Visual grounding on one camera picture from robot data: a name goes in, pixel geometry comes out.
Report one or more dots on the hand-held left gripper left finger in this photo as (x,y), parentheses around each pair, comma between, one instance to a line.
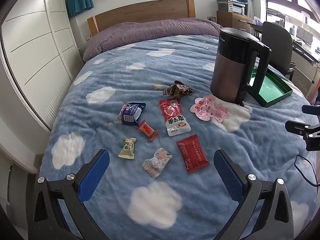
(96,175)

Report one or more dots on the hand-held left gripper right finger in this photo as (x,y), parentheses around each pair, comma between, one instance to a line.
(228,175)

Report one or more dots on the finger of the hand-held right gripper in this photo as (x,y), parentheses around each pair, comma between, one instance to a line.
(310,109)
(297,128)

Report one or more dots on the beige candy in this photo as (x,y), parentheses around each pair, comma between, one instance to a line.
(127,148)

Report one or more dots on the dark red packet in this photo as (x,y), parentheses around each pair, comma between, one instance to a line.
(192,153)

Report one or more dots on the green metal tray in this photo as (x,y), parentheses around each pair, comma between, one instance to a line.
(272,87)

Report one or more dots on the pastel bunny candy packet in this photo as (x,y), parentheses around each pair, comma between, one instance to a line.
(156,163)

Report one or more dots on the small red candy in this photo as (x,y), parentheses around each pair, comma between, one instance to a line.
(147,130)

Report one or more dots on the pink snack packet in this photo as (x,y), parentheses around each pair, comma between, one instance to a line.
(207,107)

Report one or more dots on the blue and white snack packet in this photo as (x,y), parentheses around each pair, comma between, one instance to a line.
(130,112)

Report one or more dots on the red and white snack packet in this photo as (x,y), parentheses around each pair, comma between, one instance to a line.
(172,112)

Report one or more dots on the brown chocolate wrapper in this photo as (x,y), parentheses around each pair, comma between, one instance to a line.
(178,90)

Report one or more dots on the white desk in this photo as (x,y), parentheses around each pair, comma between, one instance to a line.
(303,57)

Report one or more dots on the grey office chair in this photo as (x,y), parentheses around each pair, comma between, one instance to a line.
(277,40)

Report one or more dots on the brown electric kettle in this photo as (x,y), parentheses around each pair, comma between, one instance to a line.
(230,72)

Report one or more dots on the tissue box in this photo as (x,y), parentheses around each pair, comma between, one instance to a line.
(256,19)

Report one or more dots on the wooden drawer cabinet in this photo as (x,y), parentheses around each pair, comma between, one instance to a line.
(235,20)

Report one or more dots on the white printer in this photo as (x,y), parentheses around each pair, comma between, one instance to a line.
(235,6)

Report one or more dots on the white wardrobe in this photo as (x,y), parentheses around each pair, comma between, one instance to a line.
(32,42)

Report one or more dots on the purple pillow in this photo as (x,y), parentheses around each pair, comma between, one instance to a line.
(150,30)

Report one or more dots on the wooden headboard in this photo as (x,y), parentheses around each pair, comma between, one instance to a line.
(140,12)

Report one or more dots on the wall outlet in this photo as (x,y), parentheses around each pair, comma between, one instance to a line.
(211,18)

